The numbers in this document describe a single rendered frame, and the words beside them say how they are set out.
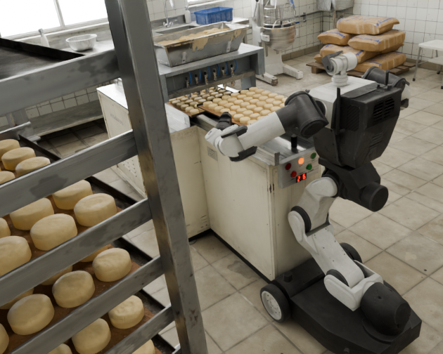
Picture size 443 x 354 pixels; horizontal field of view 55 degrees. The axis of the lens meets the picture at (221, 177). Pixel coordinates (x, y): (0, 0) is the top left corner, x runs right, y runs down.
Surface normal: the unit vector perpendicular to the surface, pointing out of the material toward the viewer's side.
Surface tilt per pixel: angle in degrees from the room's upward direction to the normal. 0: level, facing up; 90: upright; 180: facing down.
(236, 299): 0
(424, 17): 90
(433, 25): 90
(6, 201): 90
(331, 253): 33
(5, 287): 90
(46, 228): 0
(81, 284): 0
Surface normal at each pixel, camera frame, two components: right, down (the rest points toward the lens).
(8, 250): -0.10, -0.87
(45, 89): 0.70, 0.29
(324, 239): 0.22, -0.53
